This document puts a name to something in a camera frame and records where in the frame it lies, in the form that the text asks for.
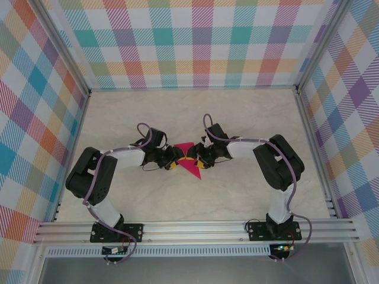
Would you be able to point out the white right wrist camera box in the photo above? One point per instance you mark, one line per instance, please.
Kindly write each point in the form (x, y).
(205, 140)

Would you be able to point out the grey metal panel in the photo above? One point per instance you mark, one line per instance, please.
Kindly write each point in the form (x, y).
(192, 272)

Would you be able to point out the pink paper sheet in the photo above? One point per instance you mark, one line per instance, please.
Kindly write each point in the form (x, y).
(184, 148)

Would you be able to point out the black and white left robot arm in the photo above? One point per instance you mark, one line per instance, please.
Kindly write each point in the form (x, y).
(89, 177)

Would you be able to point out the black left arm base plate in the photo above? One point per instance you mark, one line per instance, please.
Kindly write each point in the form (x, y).
(134, 232)

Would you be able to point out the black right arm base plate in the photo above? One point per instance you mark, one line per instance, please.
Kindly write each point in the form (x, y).
(257, 232)

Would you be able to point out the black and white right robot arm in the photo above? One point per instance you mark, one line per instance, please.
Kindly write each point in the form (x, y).
(278, 165)

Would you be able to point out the long aluminium mounting rail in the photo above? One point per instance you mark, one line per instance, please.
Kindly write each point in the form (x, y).
(192, 232)

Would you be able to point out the aluminium frame crossbar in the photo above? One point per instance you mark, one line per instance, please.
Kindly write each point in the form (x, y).
(192, 88)

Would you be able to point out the aluminium frame post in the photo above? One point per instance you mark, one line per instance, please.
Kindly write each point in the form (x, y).
(323, 44)
(62, 44)

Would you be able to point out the circuit board with green light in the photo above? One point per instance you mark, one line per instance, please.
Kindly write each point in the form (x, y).
(281, 247)

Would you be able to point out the small dark circuit board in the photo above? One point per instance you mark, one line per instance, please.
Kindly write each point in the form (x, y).
(111, 251)

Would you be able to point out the aluminium side rail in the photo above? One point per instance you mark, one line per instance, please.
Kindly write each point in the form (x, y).
(316, 148)
(74, 148)

